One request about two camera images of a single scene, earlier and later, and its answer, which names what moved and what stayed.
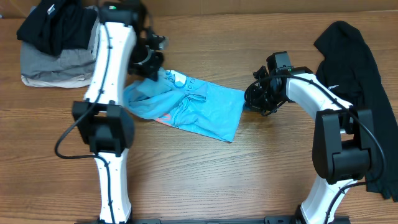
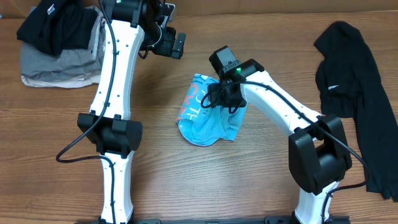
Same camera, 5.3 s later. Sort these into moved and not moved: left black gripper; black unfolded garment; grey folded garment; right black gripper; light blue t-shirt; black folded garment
Moved: light blue t-shirt; left black gripper; right black gripper
Not moved: black folded garment; black unfolded garment; grey folded garment
